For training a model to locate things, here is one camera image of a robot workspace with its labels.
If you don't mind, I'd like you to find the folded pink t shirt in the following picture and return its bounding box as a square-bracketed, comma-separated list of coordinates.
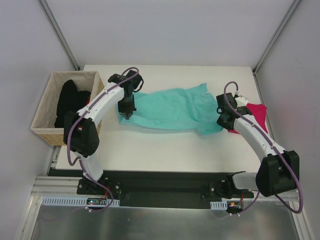
[226, 102, 269, 136]

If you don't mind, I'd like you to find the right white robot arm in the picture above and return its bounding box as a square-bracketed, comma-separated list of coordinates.
[216, 93, 300, 198]

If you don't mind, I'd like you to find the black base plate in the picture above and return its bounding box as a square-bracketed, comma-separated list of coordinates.
[76, 170, 255, 208]

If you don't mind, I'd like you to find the aluminium rail frame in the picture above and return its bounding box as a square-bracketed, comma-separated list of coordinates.
[31, 146, 300, 202]

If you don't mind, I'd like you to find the wicker laundry basket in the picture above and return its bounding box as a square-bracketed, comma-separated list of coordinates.
[30, 71, 105, 146]

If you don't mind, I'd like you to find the black t shirt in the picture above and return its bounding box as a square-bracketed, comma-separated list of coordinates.
[54, 79, 91, 128]

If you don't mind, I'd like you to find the right slotted cable duct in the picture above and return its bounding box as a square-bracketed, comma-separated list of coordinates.
[210, 200, 228, 211]

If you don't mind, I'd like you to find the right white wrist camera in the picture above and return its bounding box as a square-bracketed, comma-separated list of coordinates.
[234, 94, 249, 107]

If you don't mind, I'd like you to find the slotted cable duct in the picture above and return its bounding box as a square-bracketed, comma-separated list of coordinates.
[210, 200, 228, 211]
[41, 196, 120, 208]

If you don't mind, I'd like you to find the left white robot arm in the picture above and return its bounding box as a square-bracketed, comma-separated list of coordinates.
[63, 67, 144, 195]

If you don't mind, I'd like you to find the left slotted cable duct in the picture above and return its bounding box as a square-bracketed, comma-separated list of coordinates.
[41, 196, 120, 208]

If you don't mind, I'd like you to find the teal t shirt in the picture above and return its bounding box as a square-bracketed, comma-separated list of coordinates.
[117, 83, 223, 135]

